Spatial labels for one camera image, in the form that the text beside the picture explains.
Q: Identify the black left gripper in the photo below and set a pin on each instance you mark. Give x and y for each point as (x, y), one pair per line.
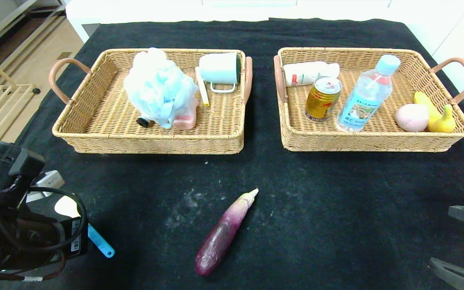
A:
(76, 237)

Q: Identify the yellow banana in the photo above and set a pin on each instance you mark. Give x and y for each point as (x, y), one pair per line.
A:
(441, 123)

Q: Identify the purple eggplant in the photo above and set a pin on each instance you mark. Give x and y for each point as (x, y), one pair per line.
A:
(222, 233)

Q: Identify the clear water bottle blue cap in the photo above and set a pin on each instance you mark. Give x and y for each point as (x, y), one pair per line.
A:
(361, 104)

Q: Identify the light blue bath pouf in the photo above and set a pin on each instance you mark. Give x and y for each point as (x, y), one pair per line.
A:
(159, 88)

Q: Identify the gold drink can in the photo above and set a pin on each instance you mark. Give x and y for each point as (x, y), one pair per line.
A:
(320, 104)

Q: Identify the wicker basket with food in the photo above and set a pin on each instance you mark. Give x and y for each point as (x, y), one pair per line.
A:
(377, 139)

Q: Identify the wicker basket with toiletries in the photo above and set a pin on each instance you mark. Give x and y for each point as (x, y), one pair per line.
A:
(224, 121)

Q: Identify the pale pink egg-shaped fruit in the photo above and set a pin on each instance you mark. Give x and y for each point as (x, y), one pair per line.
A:
(411, 117)

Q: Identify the white bottle with black brush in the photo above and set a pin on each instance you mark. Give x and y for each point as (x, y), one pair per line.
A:
(144, 122)

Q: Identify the black table cloth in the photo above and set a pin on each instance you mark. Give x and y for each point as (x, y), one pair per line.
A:
(316, 221)

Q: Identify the pink lotion bottle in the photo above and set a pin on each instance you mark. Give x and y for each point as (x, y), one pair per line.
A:
(185, 121)

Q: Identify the small green floor tag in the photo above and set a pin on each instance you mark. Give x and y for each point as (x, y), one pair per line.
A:
(64, 56)

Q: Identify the white stick with yellow tip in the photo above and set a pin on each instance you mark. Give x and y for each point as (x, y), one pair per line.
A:
(201, 88)

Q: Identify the mint green mug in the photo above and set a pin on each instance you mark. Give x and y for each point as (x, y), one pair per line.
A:
(217, 67)

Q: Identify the white bottle with red label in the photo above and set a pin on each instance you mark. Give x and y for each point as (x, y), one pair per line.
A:
(304, 70)

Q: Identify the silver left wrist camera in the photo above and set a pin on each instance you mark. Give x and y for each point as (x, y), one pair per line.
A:
(50, 179)

